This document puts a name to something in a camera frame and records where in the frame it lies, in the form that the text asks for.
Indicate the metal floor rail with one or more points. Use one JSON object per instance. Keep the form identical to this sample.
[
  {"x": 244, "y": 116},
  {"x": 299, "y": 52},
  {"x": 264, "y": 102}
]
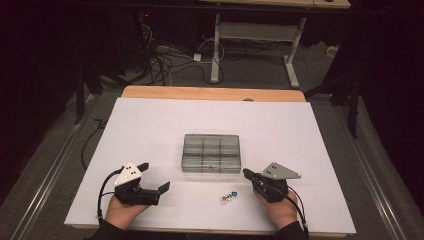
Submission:
[
  {"x": 370, "y": 173},
  {"x": 50, "y": 173}
]

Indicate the white board table cover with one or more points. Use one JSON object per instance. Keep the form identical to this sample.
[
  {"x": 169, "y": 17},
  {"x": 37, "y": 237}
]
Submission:
[{"x": 160, "y": 120}]

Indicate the light wooden desk top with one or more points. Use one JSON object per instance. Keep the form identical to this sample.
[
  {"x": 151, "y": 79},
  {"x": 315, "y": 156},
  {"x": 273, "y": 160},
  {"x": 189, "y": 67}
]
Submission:
[{"x": 276, "y": 3}]

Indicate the white metal desk frame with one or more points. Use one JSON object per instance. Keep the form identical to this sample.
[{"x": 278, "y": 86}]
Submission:
[{"x": 255, "y": 31}]

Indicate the black metal stand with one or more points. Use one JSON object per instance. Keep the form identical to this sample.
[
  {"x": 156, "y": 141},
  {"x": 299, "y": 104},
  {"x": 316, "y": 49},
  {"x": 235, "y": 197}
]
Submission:
[
  {"x": 80, "y": 96},
  {"x": 352, "y": 110}
]

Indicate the clear plastic compartment box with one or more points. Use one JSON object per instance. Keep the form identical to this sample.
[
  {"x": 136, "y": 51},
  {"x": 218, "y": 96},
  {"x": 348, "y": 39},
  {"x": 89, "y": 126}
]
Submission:
[{"x": 211, "y": 153}]

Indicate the person's left hand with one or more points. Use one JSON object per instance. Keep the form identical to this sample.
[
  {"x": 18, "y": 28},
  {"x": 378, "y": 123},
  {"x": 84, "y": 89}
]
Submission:
[{"x": 125, "y": 213}]

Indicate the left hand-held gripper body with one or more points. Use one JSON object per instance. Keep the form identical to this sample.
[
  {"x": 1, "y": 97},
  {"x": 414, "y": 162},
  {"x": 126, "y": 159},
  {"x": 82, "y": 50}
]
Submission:
[{"x": 128, "y": 176}]

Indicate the small beaded charm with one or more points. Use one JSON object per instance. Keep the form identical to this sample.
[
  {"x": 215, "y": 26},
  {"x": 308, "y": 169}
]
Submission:
[{"x": 229, "y": 196}]

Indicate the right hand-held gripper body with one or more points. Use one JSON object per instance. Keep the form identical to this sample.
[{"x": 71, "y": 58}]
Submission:
[{"x": 278, "y": 171}]

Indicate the white power adapter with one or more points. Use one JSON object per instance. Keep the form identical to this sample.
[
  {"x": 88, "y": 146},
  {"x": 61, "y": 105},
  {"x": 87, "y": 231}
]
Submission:
[{"x": 197, "y": 57}]

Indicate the person's right hand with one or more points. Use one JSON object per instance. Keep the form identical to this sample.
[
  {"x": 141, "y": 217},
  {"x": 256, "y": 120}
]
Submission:
[{"x": 278, "y": 213}]

